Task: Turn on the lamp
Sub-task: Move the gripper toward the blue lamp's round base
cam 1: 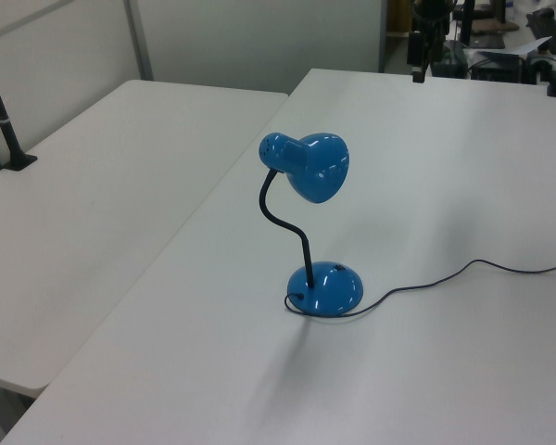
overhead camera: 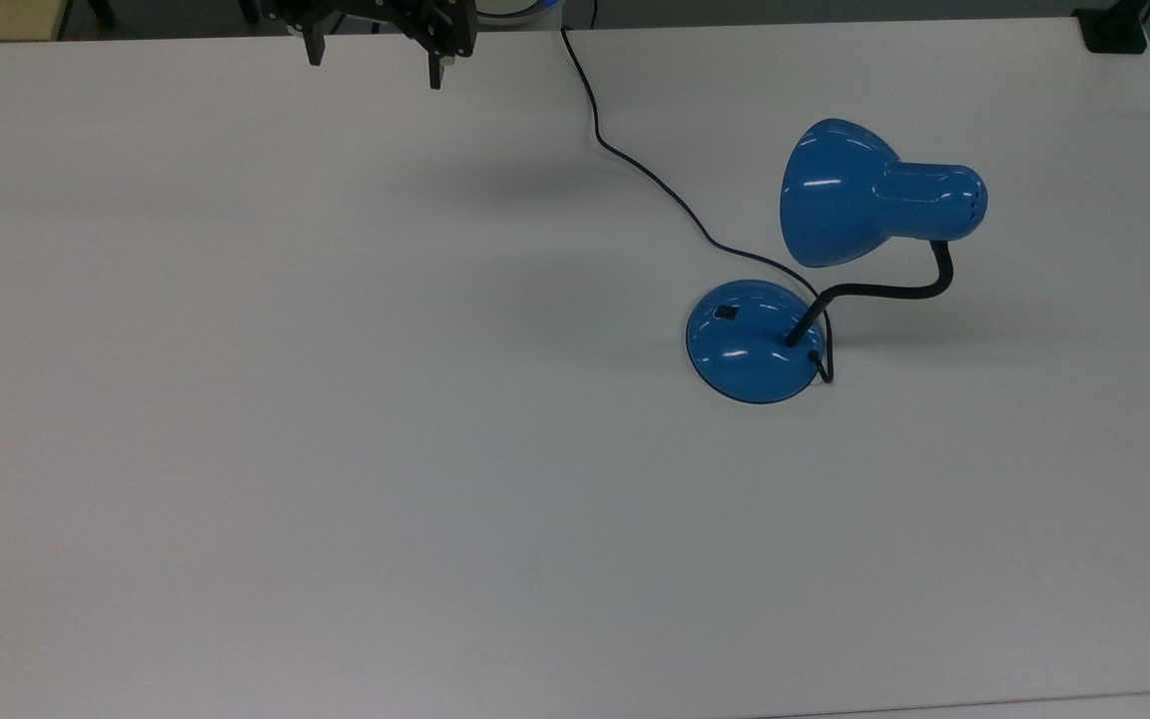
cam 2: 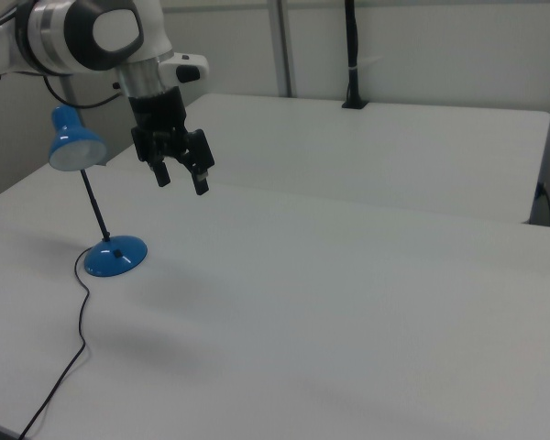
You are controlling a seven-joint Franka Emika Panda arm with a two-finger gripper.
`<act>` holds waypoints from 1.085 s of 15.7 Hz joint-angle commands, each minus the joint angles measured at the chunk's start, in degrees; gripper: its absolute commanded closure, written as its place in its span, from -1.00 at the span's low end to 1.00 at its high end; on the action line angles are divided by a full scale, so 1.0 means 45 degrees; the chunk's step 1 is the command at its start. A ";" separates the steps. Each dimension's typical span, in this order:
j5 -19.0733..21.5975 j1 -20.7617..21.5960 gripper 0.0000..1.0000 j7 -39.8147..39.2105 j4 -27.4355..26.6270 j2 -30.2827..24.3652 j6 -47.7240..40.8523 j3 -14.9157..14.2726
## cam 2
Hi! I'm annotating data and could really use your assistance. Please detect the blue desk lamp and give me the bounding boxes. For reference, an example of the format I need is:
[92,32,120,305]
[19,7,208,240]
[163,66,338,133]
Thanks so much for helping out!
[48,104,149,278]

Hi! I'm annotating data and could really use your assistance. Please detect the black cable at table side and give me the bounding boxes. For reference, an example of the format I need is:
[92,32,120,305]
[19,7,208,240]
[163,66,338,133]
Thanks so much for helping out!
[535,181,550,227]

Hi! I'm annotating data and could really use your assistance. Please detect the black lamp power cable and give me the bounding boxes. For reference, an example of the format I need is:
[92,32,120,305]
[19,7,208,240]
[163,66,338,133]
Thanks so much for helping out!
[16,249,93,440]

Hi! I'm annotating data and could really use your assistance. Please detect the black clamped camera pole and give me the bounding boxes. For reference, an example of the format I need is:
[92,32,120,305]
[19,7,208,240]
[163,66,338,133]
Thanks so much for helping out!
[341,0,370,111]

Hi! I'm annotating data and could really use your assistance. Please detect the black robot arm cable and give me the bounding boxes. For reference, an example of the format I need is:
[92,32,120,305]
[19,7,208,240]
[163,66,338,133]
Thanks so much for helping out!
[42,75,123,110]

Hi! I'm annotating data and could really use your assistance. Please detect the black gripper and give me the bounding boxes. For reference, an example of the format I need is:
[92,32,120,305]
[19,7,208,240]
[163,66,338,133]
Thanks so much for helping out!
[127,87,216,197]

